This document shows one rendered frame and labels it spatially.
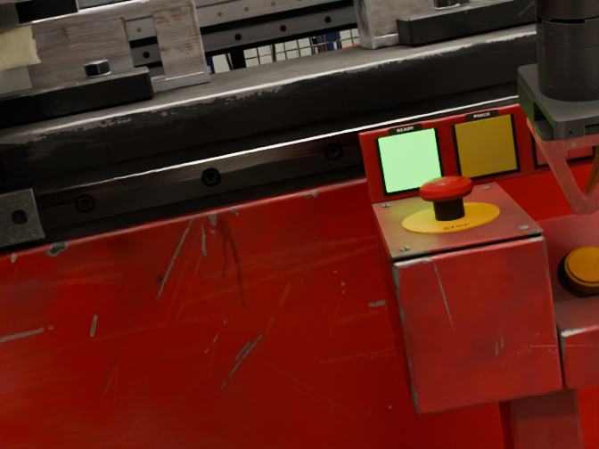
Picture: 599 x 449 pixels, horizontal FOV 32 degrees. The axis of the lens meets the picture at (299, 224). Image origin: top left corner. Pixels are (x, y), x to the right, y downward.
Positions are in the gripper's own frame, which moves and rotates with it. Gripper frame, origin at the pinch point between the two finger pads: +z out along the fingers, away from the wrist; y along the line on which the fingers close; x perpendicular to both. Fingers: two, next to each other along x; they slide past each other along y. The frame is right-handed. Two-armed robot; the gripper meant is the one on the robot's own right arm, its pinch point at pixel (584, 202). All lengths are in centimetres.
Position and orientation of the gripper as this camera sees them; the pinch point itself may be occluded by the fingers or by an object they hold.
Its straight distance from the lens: 76.7
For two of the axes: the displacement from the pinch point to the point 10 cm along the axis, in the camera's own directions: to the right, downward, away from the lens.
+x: -9.9, 1.6, 0.2
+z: 1.5, 8.6, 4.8
